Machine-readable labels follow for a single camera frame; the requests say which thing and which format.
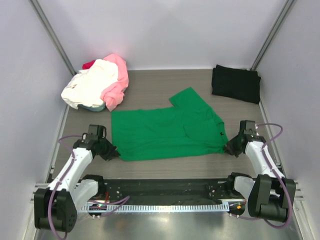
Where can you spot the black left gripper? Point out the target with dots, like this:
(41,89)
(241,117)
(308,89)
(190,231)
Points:
(112,152)

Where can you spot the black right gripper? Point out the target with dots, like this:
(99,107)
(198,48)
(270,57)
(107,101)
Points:
(229,148)

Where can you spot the green t-shirt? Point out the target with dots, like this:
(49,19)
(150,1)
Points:
(190,127)

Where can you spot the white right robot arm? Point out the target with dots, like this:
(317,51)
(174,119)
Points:
(270,195)

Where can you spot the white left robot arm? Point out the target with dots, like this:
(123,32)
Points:
(56,207)

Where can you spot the light blue t-shirt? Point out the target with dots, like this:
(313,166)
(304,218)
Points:
(93,109)

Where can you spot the pink t-shirt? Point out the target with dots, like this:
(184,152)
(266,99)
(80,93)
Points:
(114,94)

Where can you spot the white t-shirt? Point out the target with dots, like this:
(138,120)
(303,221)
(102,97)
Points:
(86,87)

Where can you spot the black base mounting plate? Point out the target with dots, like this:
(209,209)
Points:
(170,191)

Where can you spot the folded black t-shirt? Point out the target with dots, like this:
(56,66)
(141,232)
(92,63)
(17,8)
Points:
(239,84)

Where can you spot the red t-shirt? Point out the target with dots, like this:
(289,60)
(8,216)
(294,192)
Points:
(88,65)

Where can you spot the slotted cable duct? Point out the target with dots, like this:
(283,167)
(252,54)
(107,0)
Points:
(126,208)

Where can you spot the aluminium rail right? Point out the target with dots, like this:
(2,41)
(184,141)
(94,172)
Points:
(298,192)

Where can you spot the aluminium frame post left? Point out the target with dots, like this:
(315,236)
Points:
(52,35)

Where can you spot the aluminium frame post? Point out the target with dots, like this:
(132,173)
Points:
(283,14)
(52,35)

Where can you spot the aluminium frame post right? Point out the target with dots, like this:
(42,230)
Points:
(283,14)

